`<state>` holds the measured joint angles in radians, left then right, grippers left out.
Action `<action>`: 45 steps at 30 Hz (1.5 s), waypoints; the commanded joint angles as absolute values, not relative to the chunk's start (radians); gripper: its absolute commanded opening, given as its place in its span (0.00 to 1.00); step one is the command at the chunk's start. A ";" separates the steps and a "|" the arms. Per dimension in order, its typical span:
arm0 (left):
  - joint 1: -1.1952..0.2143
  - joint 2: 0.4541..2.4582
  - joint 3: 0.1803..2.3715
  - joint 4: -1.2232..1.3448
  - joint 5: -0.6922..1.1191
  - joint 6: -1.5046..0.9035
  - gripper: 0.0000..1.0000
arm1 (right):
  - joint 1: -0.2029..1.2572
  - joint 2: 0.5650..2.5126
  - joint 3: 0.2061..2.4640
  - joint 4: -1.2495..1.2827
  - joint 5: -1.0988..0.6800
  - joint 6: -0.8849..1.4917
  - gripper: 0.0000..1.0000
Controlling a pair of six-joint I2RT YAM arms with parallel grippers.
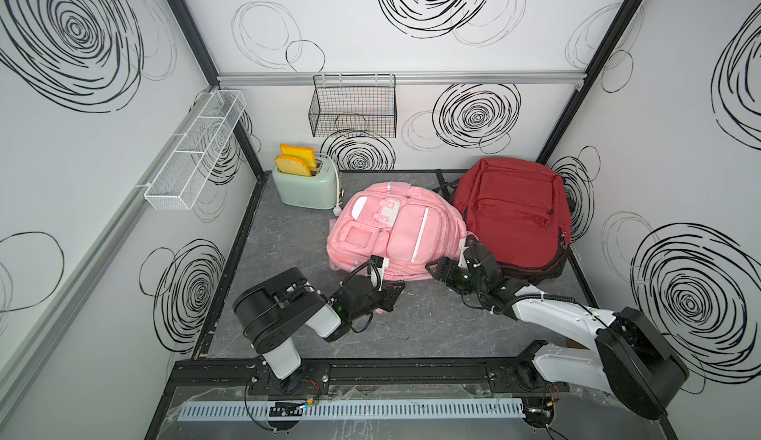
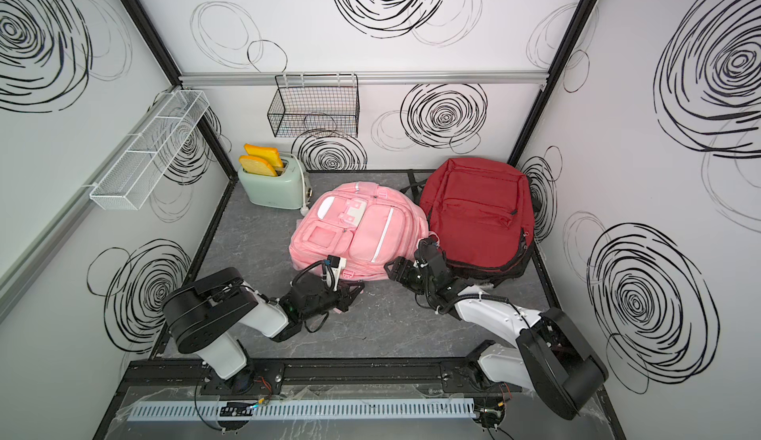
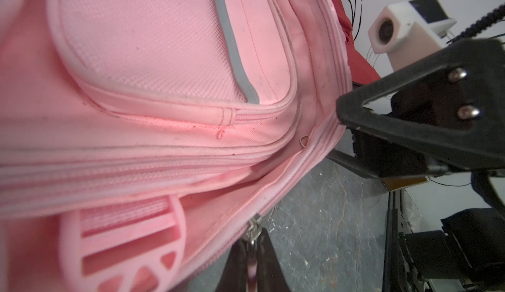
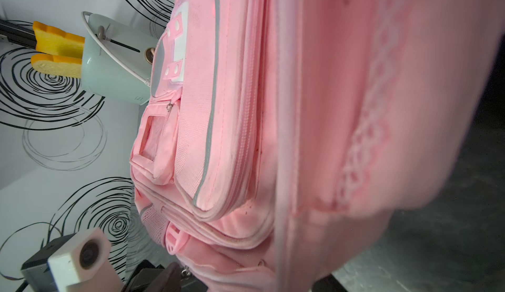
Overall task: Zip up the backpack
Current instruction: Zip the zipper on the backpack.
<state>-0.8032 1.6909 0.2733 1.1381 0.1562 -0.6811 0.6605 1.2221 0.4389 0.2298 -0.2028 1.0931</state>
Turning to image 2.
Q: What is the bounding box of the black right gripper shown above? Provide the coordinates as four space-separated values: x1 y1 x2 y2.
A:
381 256 436 298

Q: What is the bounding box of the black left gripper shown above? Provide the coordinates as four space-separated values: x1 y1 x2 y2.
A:
301 280 366 324

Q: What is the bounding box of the red and black backpack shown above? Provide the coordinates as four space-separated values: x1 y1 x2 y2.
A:
457 231 534 287

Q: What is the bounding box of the pink backpack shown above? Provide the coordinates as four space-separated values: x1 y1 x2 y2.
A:
289 182 431 283

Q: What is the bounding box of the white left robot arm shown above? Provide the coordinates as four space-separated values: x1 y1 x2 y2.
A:
162 260 365 381

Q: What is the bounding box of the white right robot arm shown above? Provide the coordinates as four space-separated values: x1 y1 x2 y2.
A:
384 237 608 420

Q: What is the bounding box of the mint green toaster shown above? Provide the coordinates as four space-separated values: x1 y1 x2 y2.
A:
238 154 312 216

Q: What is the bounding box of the front toast slice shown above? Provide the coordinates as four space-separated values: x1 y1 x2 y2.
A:
239 155 279 178

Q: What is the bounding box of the toast slice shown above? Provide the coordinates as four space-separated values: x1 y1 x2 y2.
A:
239 155 279 178
244 144 285 170

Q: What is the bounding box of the rear toast slice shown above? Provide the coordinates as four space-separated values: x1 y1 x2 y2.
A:
244 144 285 170

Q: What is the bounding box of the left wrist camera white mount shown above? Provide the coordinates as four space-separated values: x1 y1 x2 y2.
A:
324 256 347 291

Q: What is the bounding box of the grey slotted cable duct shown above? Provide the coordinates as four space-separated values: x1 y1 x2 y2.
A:
127 398 476 423

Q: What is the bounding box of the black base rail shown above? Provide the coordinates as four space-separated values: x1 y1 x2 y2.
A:
120 357 499 396

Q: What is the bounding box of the black wire basket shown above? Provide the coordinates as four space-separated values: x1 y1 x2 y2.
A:
267 73 361 138

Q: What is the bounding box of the white mesh wall shelf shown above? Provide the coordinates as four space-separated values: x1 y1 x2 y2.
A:
89 89 209 211

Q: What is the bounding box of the grey wall rail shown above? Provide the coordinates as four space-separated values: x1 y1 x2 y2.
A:
180 71 548 87

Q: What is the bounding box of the black corner frame post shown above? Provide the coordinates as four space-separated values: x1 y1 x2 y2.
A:
507 0 598 166

